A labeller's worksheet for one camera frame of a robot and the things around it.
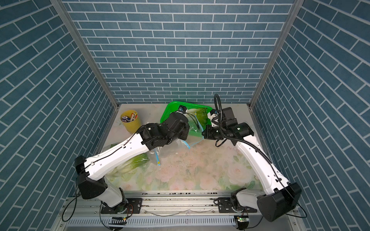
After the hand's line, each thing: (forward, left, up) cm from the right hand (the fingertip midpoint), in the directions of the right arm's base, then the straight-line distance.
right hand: (203, 133), depth 74 cm
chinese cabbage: (+30, +1, -18) cm, 35 cm away
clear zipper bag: (-12, +33, -25) cm, 43 cm away
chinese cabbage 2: (-15, +43, -24) cm, 51 cm away
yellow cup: (+15, +49, -13) cm, 53 cm away
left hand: (0, +7, +4) cm, 8 cm away
